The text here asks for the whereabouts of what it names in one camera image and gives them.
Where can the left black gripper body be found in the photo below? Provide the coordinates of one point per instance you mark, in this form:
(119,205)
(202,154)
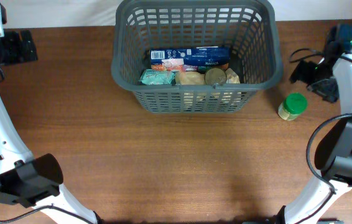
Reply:
(13,51)

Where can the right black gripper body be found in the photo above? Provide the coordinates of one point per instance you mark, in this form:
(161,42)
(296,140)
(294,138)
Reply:
(319,78)

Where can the green lid jar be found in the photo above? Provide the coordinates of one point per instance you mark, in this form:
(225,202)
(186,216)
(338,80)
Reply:
(292,107)

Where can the grey plastic basket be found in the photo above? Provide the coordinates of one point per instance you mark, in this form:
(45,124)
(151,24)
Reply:
(248,28)

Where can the silver tin can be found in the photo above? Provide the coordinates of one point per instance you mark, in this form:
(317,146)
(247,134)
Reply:
(215,76)

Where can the blue carton box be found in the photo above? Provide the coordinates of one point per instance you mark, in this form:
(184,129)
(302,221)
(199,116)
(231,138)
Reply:
(198,59)

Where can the tan food pouch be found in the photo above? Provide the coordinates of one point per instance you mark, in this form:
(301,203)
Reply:
(196,78)

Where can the teal snack packet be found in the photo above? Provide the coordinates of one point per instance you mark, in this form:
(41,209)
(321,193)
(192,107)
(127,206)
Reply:
(156,77)

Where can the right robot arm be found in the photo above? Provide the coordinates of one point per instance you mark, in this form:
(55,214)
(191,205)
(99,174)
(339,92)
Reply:
(329,149)

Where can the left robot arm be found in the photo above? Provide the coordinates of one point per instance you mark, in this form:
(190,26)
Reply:
(33,182)

